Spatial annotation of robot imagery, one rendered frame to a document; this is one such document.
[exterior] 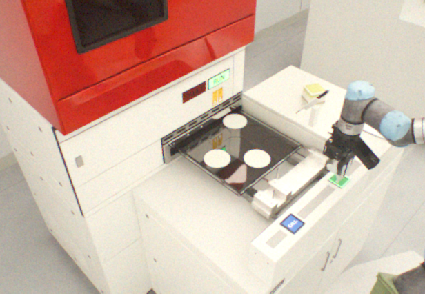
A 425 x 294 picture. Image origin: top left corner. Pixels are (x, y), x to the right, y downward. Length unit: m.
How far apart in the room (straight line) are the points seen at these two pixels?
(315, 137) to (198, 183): 0.48
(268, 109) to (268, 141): 0.15
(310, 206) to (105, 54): 0.77
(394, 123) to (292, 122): 0.59
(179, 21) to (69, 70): 0.38
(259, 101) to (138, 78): 0.64
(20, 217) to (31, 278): 0.46
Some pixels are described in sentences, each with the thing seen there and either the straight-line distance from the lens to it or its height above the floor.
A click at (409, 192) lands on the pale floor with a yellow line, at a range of 2.89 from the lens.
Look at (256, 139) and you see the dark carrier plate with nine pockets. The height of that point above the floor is 0.90.
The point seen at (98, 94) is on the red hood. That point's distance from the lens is 1.17.
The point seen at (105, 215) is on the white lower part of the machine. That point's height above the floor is 0.77.
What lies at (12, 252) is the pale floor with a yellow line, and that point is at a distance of 2.59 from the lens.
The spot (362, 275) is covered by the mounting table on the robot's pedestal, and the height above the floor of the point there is 0.82.
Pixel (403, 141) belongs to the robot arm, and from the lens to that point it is 1.27.
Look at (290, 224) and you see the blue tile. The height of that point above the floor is 0.96.
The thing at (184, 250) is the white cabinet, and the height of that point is 0.73.
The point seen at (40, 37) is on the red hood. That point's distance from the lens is 1.03.
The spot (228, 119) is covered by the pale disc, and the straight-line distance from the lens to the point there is 1.69.
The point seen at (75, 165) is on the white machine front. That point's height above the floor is 1.07.
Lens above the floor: 1.93
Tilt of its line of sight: 42 degrees down
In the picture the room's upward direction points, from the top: straight up
